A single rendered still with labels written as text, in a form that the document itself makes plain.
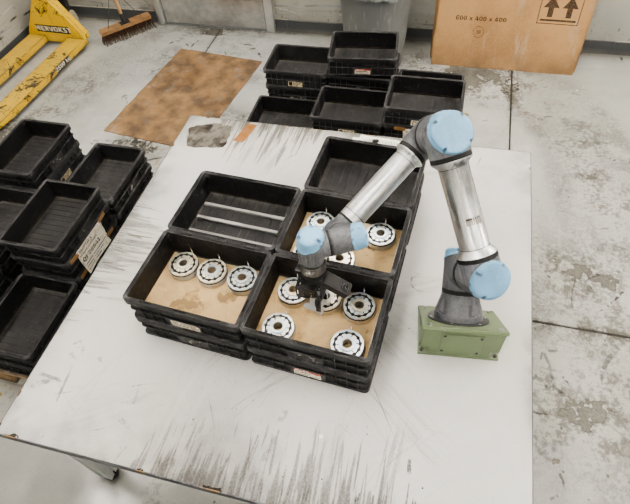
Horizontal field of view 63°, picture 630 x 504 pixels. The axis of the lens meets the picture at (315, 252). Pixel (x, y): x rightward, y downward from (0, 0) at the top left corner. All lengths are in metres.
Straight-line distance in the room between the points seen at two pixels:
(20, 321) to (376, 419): 1.76
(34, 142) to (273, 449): 2.26
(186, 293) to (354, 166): 0.83
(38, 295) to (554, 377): 2.43
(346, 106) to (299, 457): 2.11
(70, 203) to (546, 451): 2.43
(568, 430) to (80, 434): 1.90
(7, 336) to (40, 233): 0.49
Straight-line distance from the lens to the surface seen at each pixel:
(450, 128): 1.41
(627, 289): 3.01
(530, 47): 4.21
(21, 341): 2.67
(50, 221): 2.74
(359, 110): 3.10
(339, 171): 2.05
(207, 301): 1.73
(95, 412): 1.83
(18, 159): 3.20
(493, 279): 1.49
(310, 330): 1.61
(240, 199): 2.00
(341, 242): 1.37
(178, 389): 1.76
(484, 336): 1.63
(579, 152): 3.64
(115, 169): 3.04
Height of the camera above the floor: 2.24
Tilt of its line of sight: 52 degrees down
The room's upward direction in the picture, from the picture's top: 6 degrees counter-clockwise
